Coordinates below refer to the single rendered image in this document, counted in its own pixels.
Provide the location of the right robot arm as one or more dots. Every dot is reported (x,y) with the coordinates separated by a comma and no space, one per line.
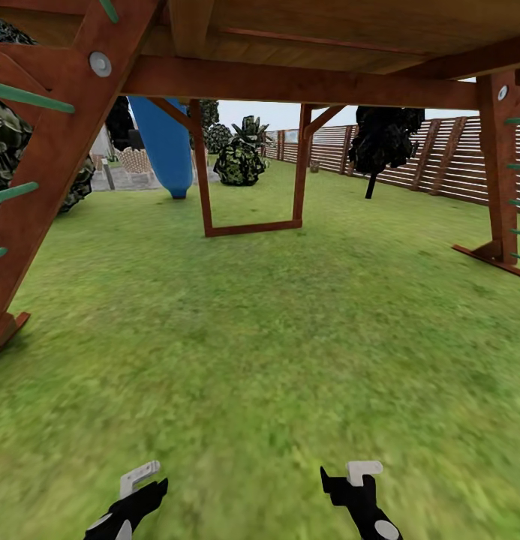
(358,493)

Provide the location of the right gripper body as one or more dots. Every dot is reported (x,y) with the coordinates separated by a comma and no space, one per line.
(343,494)

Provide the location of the charcoal grill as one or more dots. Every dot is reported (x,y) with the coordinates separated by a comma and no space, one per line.
(135,140)

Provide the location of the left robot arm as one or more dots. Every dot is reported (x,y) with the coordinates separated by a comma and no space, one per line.
(125,515)

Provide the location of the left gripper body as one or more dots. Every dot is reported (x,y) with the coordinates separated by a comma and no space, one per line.
(146,500)

